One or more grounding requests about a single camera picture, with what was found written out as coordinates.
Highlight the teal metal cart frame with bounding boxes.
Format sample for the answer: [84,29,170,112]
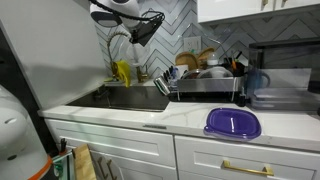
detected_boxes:
[51,149,77,180]

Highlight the stainless steel sink basin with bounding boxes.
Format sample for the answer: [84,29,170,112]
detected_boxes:
[64,84,172,113]

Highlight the white cabinet with drawers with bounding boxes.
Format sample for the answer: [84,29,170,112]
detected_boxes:
[44,118,320,180]

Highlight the orange handled utensil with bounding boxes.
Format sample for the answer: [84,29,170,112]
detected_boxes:
[230,57,238,72]

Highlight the white wall outlet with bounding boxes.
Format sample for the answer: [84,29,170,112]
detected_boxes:
[183,35,203,54]

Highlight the purple plastic container lid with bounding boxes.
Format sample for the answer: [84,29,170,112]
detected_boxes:
[203,107,263,141]

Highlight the steel dish rack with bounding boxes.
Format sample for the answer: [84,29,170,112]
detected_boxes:
[168,66,248,108]

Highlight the gold faucet lever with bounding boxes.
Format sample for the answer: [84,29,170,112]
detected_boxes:
[138,64,150,84]

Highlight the pale plastic bowl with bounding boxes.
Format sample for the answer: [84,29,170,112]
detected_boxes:
[199,65,235,80]

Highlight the clear baby bottle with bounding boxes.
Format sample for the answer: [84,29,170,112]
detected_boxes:
[206,51,220,67]

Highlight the gold drawer handle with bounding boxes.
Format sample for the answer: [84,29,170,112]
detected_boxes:
[222,159,275,177]

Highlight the clear plastic storage bin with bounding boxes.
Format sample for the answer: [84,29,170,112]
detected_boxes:
[248,68,320,113]

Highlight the steel utensil cup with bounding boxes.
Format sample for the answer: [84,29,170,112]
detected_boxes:
[153,73,173,97]

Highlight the black braided cable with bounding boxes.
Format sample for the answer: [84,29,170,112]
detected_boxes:
[88,0,167,26]

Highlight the wooden cutting board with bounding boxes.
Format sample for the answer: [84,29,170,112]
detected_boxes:
[196,46,217,70]
[174,51,200,72]

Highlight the white mug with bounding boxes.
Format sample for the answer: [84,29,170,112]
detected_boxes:
[174,64,190,80]

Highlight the black utensil caddy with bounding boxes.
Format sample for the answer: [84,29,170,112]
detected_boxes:
[229,61,247,78]

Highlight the gold spring neck faucet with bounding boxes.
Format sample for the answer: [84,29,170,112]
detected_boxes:
[106,31,150,84]

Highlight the yellow rubber gloves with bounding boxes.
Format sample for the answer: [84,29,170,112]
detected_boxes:
[110,59,132,88]

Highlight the white wall cabinet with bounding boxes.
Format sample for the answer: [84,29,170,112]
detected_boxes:
[197,0,320,24]

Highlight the gold cabinet door handle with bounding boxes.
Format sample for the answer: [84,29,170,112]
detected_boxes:
[96,156,108,180]
[106,159,118,180]

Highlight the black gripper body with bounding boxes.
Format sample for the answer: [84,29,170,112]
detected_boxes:
[129,15,165,48]

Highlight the wooden plank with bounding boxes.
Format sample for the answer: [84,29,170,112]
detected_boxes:
[72,143,98,180]

